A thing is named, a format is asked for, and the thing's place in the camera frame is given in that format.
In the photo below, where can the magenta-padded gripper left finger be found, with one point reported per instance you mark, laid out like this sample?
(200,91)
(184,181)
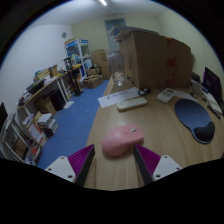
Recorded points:
(61,166)

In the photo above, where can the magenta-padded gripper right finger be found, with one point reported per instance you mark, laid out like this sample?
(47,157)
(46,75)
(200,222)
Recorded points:
(165,166)

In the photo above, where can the pink computer mouse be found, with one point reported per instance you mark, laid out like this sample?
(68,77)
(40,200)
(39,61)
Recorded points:
(120,140)

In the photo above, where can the dark blue mouse pad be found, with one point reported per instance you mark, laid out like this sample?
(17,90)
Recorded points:
(193,116)

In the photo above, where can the shelf unit with books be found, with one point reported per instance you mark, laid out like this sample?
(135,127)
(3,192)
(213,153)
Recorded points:
(23,140)

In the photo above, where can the white remote control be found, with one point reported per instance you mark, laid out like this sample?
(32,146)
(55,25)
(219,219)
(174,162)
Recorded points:
(165,95)

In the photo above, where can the cream flat rectangular case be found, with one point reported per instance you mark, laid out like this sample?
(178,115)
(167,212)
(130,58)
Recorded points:
(131,103)

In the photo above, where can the black marker pen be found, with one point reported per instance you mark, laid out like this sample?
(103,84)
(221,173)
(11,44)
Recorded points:
(214,111)

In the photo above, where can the cluttered wooden side desk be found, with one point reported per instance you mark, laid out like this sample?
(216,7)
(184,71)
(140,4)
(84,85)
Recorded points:
(43,88)

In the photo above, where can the white printed paper sheet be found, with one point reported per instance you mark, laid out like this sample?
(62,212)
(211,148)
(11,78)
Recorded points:
(116,96)

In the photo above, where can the black metal stand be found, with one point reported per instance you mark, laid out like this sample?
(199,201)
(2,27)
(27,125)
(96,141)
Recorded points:
(75,78)

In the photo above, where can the open cardboard box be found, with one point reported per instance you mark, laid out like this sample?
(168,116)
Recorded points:
(92,81)

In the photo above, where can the dark purple panel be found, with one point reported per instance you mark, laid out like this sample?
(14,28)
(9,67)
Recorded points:
(212,81)

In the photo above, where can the large brown cardboard box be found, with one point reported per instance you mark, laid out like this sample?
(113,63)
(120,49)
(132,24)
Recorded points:
(156,60)

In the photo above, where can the clear glass jar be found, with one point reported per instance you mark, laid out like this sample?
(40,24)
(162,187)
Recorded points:
(116,68)

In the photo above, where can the stacked brown cardboard boxes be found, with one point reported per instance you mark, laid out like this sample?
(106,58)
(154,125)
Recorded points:
(101,61)

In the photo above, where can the blue glass display cabinet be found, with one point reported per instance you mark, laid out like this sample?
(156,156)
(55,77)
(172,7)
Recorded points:
(78,55)

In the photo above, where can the pale blue door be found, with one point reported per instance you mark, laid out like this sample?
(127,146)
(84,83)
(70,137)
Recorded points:
(113,30)

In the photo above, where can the ceiling light tube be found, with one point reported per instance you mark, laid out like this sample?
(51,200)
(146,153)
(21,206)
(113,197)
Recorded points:
(103,2)

